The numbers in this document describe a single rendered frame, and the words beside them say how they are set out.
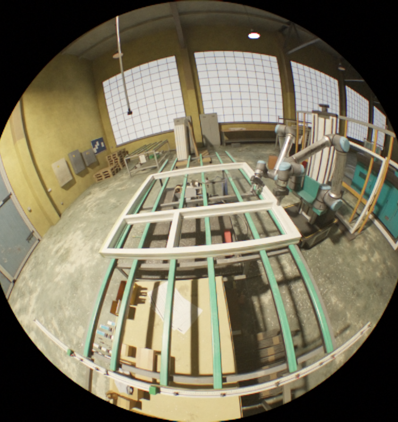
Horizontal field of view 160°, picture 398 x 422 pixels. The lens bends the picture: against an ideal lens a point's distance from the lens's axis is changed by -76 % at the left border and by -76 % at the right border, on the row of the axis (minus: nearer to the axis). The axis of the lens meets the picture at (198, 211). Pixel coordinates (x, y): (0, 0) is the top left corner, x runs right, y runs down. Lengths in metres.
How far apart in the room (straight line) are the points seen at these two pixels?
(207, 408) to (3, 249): 5.83
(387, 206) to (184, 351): 4.46
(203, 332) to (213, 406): 0.54
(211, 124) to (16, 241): 9.96
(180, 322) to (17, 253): 5.66
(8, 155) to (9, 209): 1.77
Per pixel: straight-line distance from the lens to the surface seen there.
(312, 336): 1.88
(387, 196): 4.35
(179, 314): 1.02
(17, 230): 6.03
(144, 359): 0.95
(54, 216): 6.30
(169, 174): 2.16
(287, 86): 10.46
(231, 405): 1.07
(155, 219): 1.28
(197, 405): 1.08
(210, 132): 8.26
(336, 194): 1.60
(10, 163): 6.44
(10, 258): 6.00
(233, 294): 1.39
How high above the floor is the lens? 1.61
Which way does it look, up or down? 36 degrees down
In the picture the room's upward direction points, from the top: 10 degrees counter-clockwise
